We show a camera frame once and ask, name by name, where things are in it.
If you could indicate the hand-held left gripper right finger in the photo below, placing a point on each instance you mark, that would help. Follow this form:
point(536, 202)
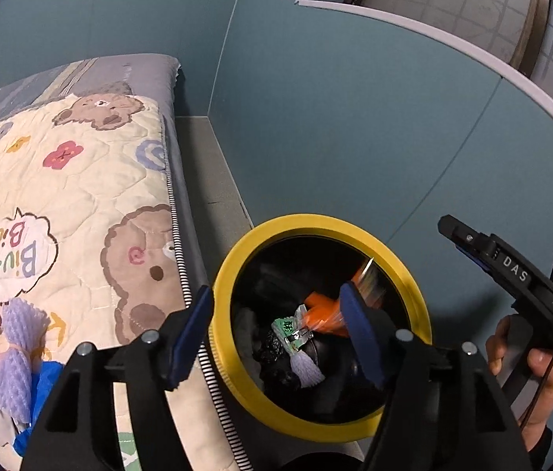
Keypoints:
point(360, 324)

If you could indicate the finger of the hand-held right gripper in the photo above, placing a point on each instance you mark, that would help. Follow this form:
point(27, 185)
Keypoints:
point(463, 235)

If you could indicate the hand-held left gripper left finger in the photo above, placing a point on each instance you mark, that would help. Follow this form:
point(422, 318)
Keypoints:
point(193, 333)

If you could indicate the orange snack packet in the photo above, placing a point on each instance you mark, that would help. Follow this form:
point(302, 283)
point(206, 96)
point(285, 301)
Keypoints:
point(323, 311)

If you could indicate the green snack packet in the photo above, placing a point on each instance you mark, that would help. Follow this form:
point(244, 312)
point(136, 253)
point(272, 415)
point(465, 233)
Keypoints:
point(289, 328)

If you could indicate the black wrapper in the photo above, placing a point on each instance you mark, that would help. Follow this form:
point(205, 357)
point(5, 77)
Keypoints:
point(276, 353)

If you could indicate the yellow rimmed trash bin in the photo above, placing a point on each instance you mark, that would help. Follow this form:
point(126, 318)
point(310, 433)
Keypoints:
point(266, 235)

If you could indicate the blue plastic bag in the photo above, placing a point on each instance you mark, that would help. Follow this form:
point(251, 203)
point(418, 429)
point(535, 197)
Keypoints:
point(46, 382)

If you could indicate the person's right forearm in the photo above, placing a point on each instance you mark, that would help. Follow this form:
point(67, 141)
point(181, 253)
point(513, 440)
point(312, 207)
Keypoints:
point(541, 451)

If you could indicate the person's right hand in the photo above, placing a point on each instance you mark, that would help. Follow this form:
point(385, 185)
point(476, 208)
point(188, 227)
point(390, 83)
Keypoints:
point(548, 382)

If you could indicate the bed with striped sheet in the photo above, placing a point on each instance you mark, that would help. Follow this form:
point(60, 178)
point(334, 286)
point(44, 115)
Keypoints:
point(178, 157)

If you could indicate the printed bear blanket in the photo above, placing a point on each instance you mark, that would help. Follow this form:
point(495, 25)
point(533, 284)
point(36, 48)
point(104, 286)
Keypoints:
point(85, 167)

